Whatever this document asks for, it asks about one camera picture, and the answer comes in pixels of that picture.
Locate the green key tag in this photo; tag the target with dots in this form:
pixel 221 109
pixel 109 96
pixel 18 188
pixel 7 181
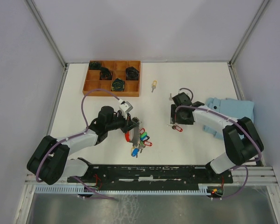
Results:
pixel 143 135

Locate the light blue cloth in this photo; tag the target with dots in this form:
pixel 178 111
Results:
pixel 232 107

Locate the yellow tag key upper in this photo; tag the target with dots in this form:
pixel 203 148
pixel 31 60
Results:
pixel 154 84

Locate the wooden compartment tray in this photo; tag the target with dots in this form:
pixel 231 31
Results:
pixel 122 78

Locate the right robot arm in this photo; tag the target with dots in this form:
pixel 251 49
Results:
pixel 241 139

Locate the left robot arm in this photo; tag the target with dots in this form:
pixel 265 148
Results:
pixel 50 161

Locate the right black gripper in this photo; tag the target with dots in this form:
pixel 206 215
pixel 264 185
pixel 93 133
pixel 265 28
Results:
pixel 172 112

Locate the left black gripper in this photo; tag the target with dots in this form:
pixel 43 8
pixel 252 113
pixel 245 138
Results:
pixel 128 122

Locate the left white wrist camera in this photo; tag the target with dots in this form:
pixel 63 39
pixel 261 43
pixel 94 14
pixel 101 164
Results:
pixel 124 106

